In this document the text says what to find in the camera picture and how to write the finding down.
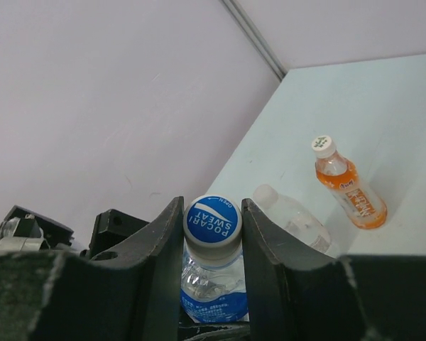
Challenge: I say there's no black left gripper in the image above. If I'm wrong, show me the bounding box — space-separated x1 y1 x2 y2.
0 205 148 259

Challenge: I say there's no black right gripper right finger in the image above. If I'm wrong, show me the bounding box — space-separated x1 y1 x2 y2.
241 199 426 340

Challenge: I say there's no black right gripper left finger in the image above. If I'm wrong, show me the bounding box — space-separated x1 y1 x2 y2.
0 197 184 340

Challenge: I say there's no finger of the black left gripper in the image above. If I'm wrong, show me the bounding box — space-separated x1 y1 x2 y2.
177 322 251 341

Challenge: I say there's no blue Pocari Sweat bottle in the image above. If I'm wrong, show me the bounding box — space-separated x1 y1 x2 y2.
180 249 249 323

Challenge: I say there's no blue Pocari bottle cap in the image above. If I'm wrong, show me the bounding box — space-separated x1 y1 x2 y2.
183 195 243 264

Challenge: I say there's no orange tea bottle white cap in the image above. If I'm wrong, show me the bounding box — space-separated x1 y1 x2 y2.
311 135 388 229

